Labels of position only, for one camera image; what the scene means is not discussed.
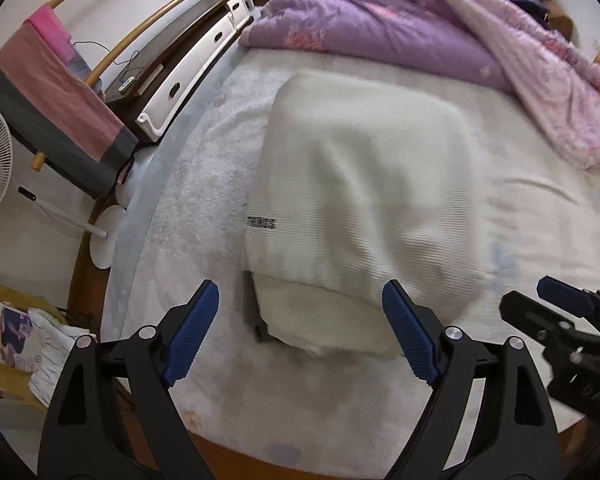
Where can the dark purple blanket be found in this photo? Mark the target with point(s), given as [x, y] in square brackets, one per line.
[530, 5]

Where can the white crumpled cloth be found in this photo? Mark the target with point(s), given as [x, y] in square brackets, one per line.
[55, 355]

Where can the white cabinet with dark top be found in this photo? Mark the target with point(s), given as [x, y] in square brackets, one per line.
[180, 40]

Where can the brown chair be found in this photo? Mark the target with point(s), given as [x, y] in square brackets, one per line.
[560, 17]

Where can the pink and grey towel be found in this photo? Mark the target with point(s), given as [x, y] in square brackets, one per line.
[45, 95]

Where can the white remote control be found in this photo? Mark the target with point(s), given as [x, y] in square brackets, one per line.
[126, 84]

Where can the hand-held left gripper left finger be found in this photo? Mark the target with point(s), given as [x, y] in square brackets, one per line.
[192, 332]

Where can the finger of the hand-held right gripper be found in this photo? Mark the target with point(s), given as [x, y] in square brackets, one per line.
[530, 315]
[562, 291]

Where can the printed cloth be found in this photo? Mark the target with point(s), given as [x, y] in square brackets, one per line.
[12, 332]

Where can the purple floral quilt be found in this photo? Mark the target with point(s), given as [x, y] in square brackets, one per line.
[380, 25]

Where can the cat print bed sheet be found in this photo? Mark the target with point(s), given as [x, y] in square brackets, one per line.
[190, 210]

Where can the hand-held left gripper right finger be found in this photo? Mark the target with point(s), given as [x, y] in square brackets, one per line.
[410, 332]

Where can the white snap-button jacket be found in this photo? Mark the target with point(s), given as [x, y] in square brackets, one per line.
[360, 185]

